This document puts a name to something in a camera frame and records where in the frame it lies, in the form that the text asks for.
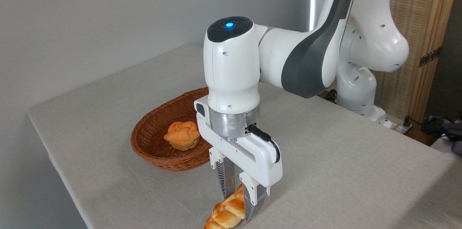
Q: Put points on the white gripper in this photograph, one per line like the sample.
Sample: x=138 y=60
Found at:
x=258 y=160

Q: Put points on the long braided bread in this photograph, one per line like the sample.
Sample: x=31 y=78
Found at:
x=227 y=211

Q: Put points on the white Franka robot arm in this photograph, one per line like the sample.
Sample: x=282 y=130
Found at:
x=234 y=70

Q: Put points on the brown oval wicker basket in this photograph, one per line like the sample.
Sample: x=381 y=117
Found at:
x=155 y=138

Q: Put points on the round flower-shaped bun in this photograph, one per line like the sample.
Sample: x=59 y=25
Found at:
x=182 y=135

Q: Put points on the grey linen tablecloth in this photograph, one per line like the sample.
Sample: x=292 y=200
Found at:
x=343 y=171

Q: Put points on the dark brown wooden slat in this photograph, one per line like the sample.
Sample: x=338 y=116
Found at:
x=420 y=137
x=323 y=96

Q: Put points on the white power strip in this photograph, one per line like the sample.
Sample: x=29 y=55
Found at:
x=397 y=126

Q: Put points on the dark grey bag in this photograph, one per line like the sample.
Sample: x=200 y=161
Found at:
x=451 y=137

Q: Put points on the dark metal screen hinge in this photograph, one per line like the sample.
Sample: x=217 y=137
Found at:
x=429 y=56

